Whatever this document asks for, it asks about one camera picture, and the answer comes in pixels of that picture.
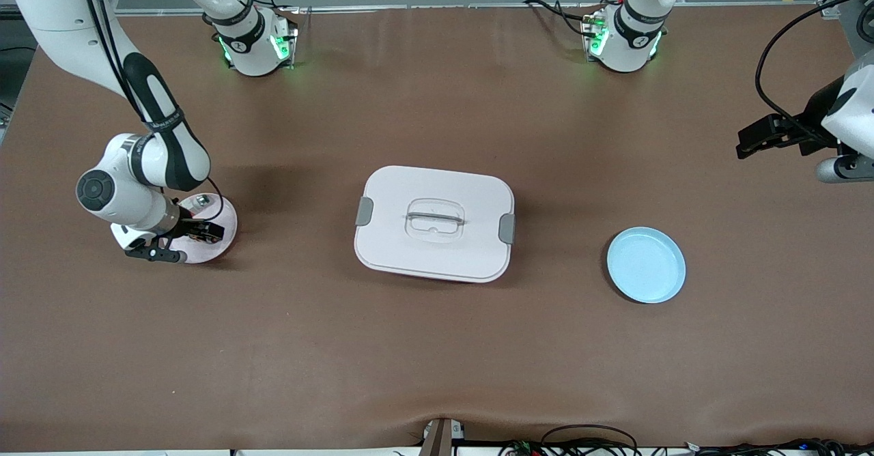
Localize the white lidded storage box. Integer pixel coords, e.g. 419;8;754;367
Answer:
354;165;516;284

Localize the pink round plate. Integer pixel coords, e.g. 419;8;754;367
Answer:
167;193;238;264

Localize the light blue round plate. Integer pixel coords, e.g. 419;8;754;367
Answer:
606;227;687;304

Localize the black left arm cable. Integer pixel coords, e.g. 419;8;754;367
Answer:
754;0;874;127

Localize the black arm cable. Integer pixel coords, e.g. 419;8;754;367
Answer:
754;0;874;127
75;0;145;124

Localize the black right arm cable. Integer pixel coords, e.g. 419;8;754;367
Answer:
75;0;145;124

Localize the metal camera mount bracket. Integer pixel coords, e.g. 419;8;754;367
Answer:
419;417;466;456

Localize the black tangled cable bundle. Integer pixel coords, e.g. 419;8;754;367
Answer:
683;438;874;456

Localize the metal table edge rail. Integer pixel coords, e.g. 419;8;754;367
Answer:
113;3;827;14

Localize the black looped cable bundle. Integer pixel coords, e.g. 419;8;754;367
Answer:
498;424;643;456

